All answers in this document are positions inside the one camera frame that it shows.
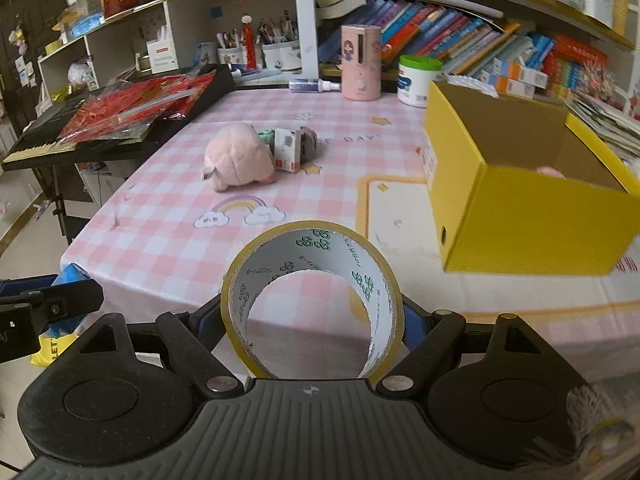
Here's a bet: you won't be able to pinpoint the white red labelled box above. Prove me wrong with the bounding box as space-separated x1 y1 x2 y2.
146 39 178 74

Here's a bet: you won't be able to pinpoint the pink plush pig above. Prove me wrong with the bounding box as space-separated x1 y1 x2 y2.
202 122 276 192

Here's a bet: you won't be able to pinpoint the pink spiky plush ball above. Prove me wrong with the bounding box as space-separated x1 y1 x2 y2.
536 166 564 179

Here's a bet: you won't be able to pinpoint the pink checkered tablecloth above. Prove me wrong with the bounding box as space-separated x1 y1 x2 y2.
62 90 639 380

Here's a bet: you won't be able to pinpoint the row of colourful books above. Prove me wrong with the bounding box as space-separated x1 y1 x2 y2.
316 0 622 106

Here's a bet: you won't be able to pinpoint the pink cylindrical humidifier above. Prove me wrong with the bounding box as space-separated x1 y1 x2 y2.
341 25 382 102

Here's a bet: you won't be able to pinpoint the yellow cardboard box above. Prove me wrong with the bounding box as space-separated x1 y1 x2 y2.
422 82 639 275

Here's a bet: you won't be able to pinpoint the blue packet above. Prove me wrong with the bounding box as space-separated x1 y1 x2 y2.
43 263 90 338

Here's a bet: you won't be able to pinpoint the white pen holder cups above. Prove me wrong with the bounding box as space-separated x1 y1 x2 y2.
217 41 302 72

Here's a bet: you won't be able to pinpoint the yellow plastic bag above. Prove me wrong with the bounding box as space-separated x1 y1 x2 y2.
29 333 77 367

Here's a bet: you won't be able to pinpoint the red figurine pen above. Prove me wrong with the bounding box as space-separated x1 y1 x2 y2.
241 14 257 70

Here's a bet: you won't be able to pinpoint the white desk shelf unit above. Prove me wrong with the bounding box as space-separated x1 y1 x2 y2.
38 0 296 93

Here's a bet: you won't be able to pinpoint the red foil packet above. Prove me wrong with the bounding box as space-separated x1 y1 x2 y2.
56 72 216 145

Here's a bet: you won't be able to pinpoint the black Yamaha keyboard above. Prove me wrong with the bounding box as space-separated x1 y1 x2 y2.
0 63 238 241

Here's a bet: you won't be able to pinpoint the yellow tape roll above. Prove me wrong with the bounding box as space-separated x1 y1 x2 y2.
220 220 405 382

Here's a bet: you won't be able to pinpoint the white jar green lid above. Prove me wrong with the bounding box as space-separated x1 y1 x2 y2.
397 54 442 108

